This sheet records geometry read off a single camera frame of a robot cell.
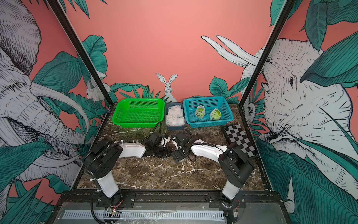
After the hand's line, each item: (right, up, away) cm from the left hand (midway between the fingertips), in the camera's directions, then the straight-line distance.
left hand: (175, 152), depth 90 cm
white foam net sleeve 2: (+30, +25, +15) cm, 42 cm away
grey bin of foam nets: (-1, +24, +15) cm, 29 cm away
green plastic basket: (-32, +27, +24) cm, 48 cm away
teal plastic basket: (+28, +35, +24) cm, 51 cm away
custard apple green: (+30, +25, +15) cm, 42 cm away
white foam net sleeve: (+19, +32, +17) cm, 41 cm away
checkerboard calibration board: (+44, +10, +9) cm, 46 cm away
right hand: (+2, 0, -2) cm, 2 cm away
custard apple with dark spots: (+19, +27, +16) cm, 36 cm away
